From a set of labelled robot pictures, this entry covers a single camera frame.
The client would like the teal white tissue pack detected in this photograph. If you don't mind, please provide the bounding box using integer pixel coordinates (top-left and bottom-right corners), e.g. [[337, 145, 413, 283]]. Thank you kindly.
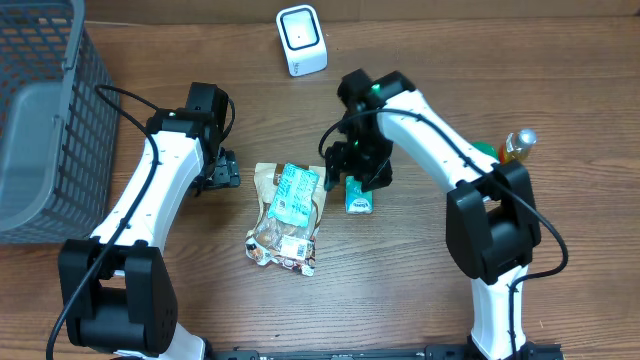
[[345, 176, 374, 214]]

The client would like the teal white snack packet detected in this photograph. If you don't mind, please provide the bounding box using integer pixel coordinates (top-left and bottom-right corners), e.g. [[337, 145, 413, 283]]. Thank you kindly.
[[267, 163, 319, 227]]

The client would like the brown white snack packet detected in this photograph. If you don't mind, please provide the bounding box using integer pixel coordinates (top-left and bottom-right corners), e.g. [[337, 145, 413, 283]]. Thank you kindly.
[[245, 163, 326, 277]]

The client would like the green lid white jar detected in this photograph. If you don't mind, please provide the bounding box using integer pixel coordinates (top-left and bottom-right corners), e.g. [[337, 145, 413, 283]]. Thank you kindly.
[[473, 142, 499, 160]]

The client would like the yellow juice bottle silver cap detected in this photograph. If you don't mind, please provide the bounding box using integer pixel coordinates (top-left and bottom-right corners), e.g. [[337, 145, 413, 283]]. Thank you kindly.
[[498, 128, 537, 164]]

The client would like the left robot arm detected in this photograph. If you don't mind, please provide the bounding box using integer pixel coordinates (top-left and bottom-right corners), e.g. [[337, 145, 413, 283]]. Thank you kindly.
[[45, 82, 241, 359]]

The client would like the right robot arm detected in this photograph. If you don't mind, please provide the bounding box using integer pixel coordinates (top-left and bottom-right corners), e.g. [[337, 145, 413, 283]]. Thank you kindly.
[[319, 69, 541, 359]]

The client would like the white barcode scanner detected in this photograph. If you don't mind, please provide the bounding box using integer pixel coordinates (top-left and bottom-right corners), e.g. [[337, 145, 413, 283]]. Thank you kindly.
[[275, 4, 328, 77]]

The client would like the grey plastic mesh basket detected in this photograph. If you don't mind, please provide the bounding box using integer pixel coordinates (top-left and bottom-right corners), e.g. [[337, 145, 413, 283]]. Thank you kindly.
[[1, 0, 120, 244]]

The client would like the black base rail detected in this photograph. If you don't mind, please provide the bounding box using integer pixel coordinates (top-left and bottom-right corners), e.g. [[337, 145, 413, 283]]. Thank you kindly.
[[204, 342, 565, 360]]

